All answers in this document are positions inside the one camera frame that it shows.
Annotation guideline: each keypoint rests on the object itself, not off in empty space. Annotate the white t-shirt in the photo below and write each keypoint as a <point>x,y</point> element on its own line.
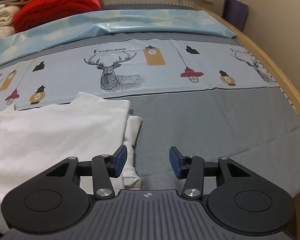
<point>36,139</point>

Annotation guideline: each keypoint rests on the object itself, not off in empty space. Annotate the printed grey bed sheet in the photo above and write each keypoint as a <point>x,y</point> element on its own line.
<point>204,94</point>

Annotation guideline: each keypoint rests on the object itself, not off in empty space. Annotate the light blue patterned quilt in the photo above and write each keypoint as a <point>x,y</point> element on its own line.
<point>99,23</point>

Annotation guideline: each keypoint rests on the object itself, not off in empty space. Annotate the wooden bed frame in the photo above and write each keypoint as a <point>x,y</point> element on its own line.
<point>271,67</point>

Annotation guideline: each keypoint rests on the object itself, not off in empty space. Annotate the red folded quilt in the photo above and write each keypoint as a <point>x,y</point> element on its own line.
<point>38,12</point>

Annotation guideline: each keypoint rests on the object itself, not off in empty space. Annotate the purple box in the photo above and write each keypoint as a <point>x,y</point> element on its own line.
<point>235,12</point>

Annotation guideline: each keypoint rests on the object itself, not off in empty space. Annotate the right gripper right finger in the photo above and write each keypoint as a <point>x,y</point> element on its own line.
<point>234,196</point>

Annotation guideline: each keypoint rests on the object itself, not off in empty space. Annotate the cream folded blankets stack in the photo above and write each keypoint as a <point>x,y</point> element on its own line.
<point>7,13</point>

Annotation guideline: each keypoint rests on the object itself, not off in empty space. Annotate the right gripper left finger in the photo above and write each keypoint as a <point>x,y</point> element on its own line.
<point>62,195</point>

